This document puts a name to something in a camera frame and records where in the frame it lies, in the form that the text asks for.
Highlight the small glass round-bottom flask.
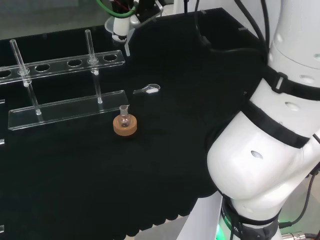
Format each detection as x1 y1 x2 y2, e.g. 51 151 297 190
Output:
117 104 132 128

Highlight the green cable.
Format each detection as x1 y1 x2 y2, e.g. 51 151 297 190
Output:
96 0 138 19

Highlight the thin black cable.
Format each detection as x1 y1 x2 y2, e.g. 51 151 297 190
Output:
233 0 271 48

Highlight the glass weighing funnel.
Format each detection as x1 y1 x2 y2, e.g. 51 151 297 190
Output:
132 83 161 95

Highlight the black cable with metal plug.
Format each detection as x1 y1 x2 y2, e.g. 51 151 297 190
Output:
278 167 320 240

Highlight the round cork ring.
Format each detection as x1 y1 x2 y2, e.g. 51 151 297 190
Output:
112 114 139 137

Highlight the black cable with connector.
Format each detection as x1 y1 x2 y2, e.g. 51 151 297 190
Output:
193 0 268 60

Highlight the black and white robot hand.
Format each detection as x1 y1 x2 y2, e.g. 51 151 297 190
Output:
109 0 165 43

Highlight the black bench cloth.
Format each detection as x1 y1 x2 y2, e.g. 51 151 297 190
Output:
0 7 272 238

